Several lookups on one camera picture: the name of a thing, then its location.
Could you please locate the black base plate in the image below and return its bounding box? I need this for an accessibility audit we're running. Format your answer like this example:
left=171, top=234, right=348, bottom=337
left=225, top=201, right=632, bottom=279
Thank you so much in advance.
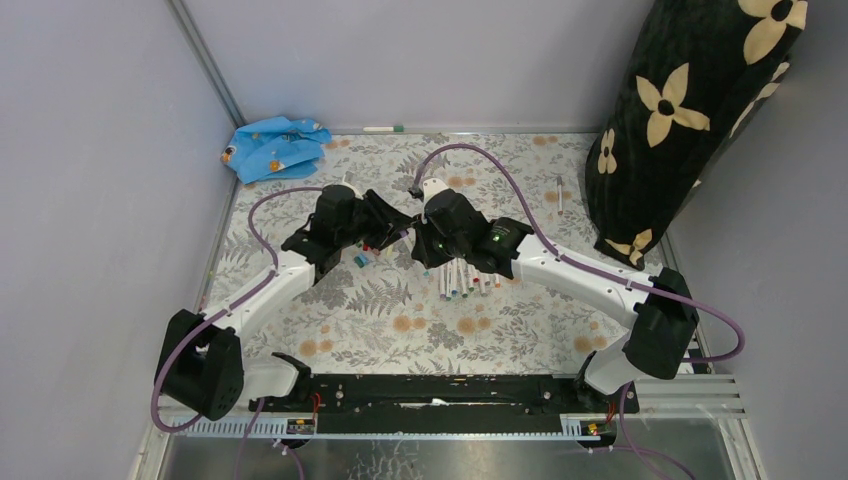
left=249, top=374, right=640, bottom=436

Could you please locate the green-capped marker by wall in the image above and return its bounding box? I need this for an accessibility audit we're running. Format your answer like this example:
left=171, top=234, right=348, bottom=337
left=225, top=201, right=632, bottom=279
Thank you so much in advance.
left=362, top=125, right=405, bottom=134

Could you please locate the black floral plush pillow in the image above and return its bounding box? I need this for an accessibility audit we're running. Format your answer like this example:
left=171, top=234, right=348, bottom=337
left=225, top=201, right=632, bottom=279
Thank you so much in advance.
left=584, top=0, right=808, bottom=270

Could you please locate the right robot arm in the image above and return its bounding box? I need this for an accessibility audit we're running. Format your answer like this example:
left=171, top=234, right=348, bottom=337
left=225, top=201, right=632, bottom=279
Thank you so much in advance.
left=411, top=179, right=698, bottom=412

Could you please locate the light blue cap marker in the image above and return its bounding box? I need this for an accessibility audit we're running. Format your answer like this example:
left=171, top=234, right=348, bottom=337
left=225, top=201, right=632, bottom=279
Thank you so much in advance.
left=437, top=267, right=447, bottom=299

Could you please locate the floral table mat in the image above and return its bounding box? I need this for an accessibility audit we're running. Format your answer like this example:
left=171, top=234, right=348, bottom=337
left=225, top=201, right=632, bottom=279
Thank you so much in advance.
left=207, top=133, right=624, bottom=374

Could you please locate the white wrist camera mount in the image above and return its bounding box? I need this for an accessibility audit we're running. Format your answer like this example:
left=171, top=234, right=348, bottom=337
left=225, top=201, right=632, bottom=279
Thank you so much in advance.
left=408, top=178, right=448, bottom=202

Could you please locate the blue patterned cloth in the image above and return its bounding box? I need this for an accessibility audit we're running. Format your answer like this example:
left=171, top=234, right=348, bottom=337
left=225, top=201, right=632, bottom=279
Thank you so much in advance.
left=220, top=116, right=333, bottom=185

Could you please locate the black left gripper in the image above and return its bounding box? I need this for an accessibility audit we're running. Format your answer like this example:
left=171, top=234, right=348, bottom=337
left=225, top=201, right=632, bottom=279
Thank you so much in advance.
left=336, top=190, right=413, bottom=252

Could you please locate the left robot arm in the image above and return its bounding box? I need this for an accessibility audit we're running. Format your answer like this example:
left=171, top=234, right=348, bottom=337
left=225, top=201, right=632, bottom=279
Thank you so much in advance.
left=150, top=184, right=413, bottom=432

